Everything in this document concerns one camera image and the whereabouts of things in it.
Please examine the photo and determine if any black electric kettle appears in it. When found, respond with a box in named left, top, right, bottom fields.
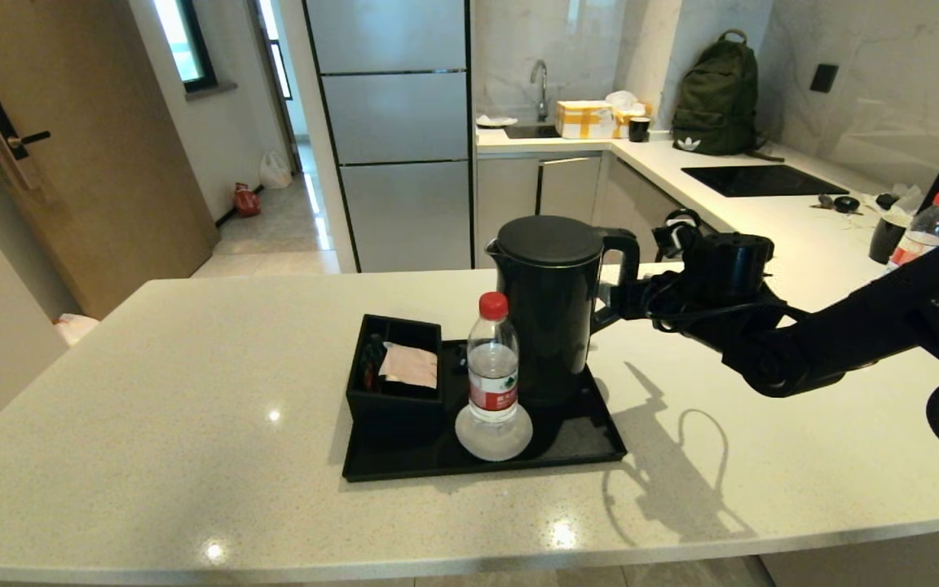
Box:
left=486, top=215, right=640, bottom=406

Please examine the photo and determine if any water bottle with mountain logo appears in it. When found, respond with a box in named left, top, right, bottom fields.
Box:
left=467, top=292, right=520, bottom=425

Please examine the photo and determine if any plain red cap water bottle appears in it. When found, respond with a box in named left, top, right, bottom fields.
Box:
left=887, top=192, right=939, bottom=271

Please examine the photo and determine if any grey kitchen base cabinet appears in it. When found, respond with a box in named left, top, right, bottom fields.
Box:
left=476, top=153, right=686, bottom=270

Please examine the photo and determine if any black induction cooktop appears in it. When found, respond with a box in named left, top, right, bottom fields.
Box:
left=681, top=165, right=850, bottom=198

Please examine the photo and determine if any white box with yellow tape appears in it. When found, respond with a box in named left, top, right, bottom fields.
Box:
left=555, top=100, right=617, bottom=139

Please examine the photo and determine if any dark green backpack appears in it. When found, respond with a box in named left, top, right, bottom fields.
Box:
left=672, top=29, right=784, bottom=161

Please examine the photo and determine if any black mug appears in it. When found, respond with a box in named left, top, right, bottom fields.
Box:
left=869, top=214, right=910, bottom=265

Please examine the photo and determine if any chrome kitchen faucet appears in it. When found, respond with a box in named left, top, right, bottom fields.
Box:
left=530, top=59, right=550, bottom=123

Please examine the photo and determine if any crumpled clear plastic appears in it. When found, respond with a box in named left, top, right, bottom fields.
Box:
left=885, top=184, right=927, bottom=219

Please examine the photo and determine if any black organizer box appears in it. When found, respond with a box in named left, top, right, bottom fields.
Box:
left=346, top=314, right=444, bottom=441

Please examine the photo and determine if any black serving tray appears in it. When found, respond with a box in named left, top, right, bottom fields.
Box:
left=342, top=332, right=628, bottom=482

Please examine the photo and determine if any silver refrigerator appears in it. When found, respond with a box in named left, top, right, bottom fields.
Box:
left=303, top=0, right=474, bottom=273

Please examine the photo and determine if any white plastic bag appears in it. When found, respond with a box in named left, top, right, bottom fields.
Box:
left=259, top=150, right=293, bottom=190

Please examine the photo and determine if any dark framed window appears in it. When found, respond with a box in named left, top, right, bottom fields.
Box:
left=152, top=0, right=218, bottom=93

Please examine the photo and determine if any brown wooden door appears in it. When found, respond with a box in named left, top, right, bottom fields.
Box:
left=0, top=0, right=219, bottom=320

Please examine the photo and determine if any white trash bag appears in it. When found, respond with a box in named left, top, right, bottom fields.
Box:
left=54, top=313, right=100, bottom=346

